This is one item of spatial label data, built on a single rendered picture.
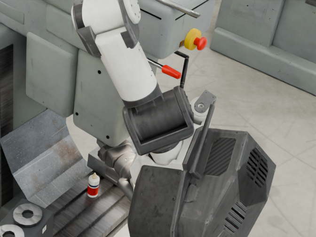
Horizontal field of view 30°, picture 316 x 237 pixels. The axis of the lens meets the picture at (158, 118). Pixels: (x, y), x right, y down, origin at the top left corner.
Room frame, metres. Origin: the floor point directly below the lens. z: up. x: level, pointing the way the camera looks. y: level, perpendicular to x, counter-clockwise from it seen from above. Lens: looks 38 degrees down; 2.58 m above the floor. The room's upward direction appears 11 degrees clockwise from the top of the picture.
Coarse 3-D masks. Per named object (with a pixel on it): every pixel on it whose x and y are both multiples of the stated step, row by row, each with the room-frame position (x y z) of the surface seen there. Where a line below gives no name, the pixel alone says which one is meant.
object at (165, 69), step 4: (148, 60) 1.38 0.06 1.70; (152, 60) 1.38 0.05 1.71; (152, 64) 1.37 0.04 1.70; (156, 64) 1.36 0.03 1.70; (160, 64) 1.36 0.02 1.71; (160, 68) 1.35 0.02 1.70; (164, 68) 1.35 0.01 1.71; (168, 68) 1.34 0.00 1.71; (172, 68) 1.35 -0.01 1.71; (164, 72) 1.34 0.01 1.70; (168, 72) 1.34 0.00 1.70; (172, 72) 1.33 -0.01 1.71; (176, 72) 1.33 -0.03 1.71; (172, 76) 1.33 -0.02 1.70; (176, 76) 1.33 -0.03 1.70; (180, 76) 1.33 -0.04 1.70
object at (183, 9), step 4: (160, 0) 1.36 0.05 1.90; (164, 0) 1.36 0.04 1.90; (168, 0) 1.36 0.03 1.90; (168, 4) 1.35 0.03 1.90; (172, 4) 1.35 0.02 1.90; (176, 4) 1.35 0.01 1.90; (176, 8) 1.34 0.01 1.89; (180, 8) 1.33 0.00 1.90; (184, 8) 1.34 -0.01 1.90; (188, 8) 1.34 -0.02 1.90; (184, 12) 1.33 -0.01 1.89; (188, 12) 1.32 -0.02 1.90; (192, 12) 1.33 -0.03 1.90; (196, 12) 1.33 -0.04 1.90; (192, 16) 1.32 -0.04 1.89; (196, 16) 1.31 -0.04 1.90
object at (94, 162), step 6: (96, 150) 1.71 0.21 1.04; (90, 156) 1.68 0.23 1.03; (96, 156) 1.68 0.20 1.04; (90, 162) 1.68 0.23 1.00; (96, 162) 1.67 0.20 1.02; (102, 162) 1.66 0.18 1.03; (96, 168) 1.67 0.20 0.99; (102, 168) 1.65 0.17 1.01; (108, 168) 1.64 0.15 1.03; (102, 174) 1.65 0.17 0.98; (108, 174) 1.64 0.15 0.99; (114, 174) 1.63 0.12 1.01; (114, 180) 1.62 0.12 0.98
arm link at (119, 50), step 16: (128, 0) 1.08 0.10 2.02; (128, 16) 1.07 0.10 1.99; (80, 32) 1.05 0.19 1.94; (112, 32) 1.06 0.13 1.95; (128, 32) 1.05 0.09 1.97; (96, 48) 1.05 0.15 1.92; (112, 48) 1.03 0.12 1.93; (128, 48) 1.05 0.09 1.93; (112, 64) 1.04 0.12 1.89; (128, 64) 1.04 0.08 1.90; (144, 64) 1.07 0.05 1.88; (112, 80) 1.06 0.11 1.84; (128, 80) 1.04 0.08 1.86; (144, 80) 1.06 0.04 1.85; (128, 96) 1.04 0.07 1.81; (144, 96) 1.05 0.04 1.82
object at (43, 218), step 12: (24, 204) 1.26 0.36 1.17; (12, 216) 1.21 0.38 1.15; (24, 216) 1.22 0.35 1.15; (36, 216) 1.22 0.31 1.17; (48, 216) 1.24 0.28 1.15; (0, 228) 1.15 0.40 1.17; (12, 228) 1.15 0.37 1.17; (24, 228) 1.17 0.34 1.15; (36, 228) 1.18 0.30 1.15; (48, 228) 1.23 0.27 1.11
